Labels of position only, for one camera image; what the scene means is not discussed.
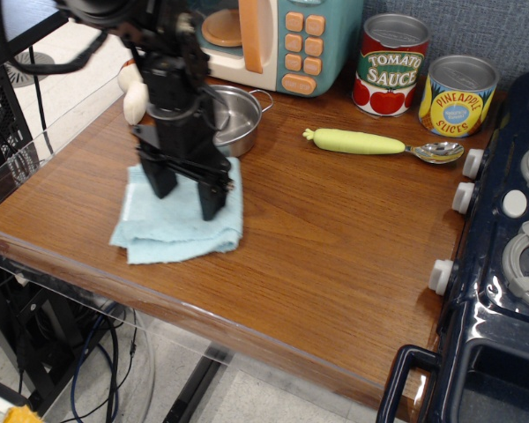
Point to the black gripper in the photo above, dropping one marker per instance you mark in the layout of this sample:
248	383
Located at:
171	144

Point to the light blue towel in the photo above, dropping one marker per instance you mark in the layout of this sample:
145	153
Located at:
171	229

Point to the silver metal pot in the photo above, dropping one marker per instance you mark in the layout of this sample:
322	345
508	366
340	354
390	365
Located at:
237	116

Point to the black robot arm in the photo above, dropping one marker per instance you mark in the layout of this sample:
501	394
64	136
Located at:
163	41

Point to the plush white mushroom toy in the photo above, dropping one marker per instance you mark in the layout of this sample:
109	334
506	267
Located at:
135	92

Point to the clear acrylic barrier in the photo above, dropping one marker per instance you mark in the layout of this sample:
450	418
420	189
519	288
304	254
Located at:
31	157

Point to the teal toy microwave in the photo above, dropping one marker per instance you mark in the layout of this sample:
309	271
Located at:
293	47

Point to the black desk at left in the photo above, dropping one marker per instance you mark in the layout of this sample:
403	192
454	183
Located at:
22	23

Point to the tomato sauce can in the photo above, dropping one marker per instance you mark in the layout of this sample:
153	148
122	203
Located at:
393	49

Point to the white stove knob lower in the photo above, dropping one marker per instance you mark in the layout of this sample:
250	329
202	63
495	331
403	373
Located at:
440	275

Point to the white stove knob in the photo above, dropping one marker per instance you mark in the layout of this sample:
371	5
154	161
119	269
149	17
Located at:
440	275
473	161
463	197

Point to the white stove knob middle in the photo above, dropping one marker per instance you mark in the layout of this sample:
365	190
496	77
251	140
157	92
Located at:
463	197

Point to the white stove knob upper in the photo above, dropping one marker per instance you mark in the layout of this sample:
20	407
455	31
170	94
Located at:
473	161

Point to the pineapple slices can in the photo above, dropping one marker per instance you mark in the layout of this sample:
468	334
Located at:
457	95

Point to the dark blue toy stove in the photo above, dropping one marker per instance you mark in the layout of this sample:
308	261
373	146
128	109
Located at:
480	369

